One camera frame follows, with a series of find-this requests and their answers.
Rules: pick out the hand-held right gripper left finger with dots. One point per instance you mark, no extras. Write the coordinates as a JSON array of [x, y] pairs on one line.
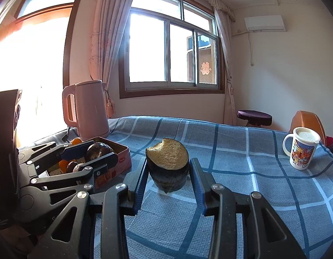
[[141, 180]]

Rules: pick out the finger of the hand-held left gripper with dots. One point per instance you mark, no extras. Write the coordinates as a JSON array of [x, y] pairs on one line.
[[77, 151], [101, 162]]

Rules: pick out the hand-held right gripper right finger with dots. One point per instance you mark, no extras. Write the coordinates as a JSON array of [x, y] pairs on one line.
[[197, 183]]

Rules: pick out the pink metal tin box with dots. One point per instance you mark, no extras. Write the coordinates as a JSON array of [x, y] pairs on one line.
[[123, 159]]

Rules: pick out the cut eggplant piece with calyx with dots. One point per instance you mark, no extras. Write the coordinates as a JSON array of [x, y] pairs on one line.
[[166, 153]]

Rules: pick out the blue plaid blanket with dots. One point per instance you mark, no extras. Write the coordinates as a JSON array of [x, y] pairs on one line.
[[236, 167]]

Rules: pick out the pink electric kettle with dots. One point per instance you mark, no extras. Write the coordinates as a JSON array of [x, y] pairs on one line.
[[88, 108]]

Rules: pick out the dark round stool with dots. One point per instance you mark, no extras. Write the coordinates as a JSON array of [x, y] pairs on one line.
[[254, 116]]

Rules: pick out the white cartoon print mug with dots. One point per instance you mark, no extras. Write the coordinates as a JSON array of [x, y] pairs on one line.
[[301, 151]]

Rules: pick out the red paper-cut window decoration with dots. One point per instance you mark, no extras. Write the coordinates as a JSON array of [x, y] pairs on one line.
[[205, 68]]

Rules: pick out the pink floral curtain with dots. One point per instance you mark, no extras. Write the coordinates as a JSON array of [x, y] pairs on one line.
[[223, 45], [107, 32]]

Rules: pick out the wooden framed sliding window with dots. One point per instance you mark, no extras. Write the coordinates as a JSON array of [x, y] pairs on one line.
[[147, 45]]

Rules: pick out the orange chair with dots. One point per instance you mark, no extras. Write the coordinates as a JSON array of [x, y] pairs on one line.
[[309, 118]]

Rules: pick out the red object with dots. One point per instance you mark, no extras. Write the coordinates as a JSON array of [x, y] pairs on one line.
[[332, 143]]

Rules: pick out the white air conditioner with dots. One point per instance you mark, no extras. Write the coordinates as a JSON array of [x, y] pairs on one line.
[[265, 23]]

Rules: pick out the white wall pipe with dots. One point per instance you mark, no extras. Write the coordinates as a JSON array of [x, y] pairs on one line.
[[251, 48]]

